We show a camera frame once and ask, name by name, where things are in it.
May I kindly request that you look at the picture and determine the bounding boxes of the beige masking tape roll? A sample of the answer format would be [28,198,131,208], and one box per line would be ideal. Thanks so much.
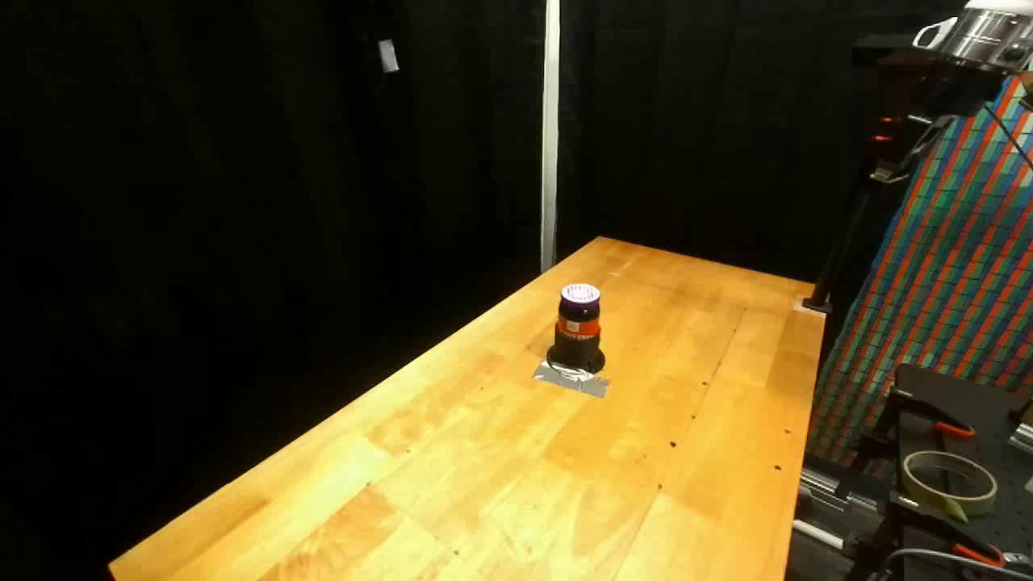
[900,448,1001,526]

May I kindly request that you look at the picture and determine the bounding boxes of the dark bottle with white cap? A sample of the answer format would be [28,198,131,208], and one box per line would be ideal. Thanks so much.
[547,281,607,377]

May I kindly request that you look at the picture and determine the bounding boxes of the silver metal rail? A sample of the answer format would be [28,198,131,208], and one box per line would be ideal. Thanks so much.
[791,468,865,554]

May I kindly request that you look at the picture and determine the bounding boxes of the black clamp with orange handle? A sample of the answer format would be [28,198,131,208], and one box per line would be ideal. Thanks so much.
[878,361,1026,457]
[845,498,1033,581]

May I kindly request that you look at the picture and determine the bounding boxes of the small white tag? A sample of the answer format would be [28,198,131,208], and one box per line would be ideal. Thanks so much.
[376,35,405,76]

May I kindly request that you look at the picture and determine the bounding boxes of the black camera stand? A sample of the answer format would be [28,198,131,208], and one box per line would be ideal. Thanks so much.
[802,29,944,315]

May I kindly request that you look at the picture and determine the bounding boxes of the white vertical pole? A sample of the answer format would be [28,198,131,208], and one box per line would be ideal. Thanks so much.
[536,0,566,271]

